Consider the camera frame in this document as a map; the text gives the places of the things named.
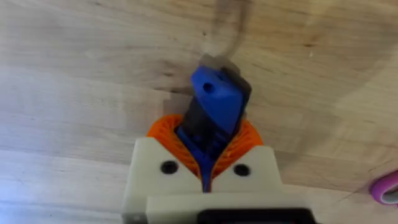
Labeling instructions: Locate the pink tape roll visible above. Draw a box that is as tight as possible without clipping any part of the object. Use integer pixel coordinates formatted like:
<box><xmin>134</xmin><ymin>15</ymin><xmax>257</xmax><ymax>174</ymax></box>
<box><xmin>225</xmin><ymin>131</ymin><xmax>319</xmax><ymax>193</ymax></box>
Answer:
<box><xmin>368</xmin><ymin>169</ymin><xmax>398</xmax><ymax>206</ymax></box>

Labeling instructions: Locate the right gripper white and orange left finger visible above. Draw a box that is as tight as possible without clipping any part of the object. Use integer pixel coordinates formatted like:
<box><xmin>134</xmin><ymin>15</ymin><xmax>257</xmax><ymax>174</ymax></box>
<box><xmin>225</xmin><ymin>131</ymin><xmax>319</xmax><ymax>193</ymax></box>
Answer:
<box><xmin>121</xmin><ymin>114</ymin><xmax>206</xmax><ymax>220</ymax></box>

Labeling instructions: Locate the right gripper white and orange right finger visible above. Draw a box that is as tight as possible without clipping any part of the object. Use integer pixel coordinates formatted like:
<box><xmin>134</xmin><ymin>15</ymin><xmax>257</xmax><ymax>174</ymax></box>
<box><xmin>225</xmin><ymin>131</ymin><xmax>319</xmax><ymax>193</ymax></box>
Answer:
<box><xmin>210</xmin><ymin>118</ymin><xmax>284</xmax><ymax>195</ymax></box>

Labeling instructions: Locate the blue electric screwdriver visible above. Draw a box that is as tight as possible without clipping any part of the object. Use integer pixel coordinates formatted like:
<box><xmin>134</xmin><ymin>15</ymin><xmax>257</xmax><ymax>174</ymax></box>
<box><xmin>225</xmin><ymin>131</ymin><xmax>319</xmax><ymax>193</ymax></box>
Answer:
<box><xmin>174</xmin><ymin>54</ymin><xmax>252</xmax><ymax>194</ymax></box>

